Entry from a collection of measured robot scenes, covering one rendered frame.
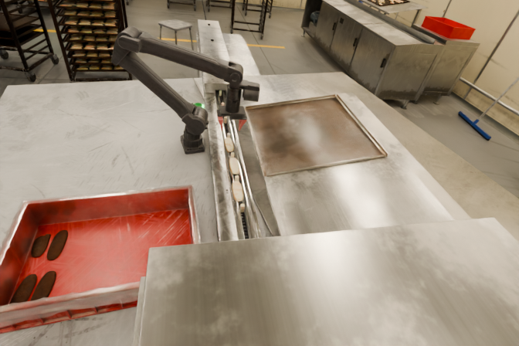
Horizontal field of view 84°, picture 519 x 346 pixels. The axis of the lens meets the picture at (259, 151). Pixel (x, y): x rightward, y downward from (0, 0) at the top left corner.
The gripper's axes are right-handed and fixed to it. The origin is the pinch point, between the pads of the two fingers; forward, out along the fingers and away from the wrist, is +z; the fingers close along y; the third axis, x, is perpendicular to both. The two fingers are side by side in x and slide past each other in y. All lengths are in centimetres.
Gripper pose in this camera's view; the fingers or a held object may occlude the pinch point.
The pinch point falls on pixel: (230, 128)
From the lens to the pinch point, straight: 123.3
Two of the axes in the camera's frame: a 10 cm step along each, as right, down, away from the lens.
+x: -2.0, -6.2, 7.6
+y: 9.7, -0.2, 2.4
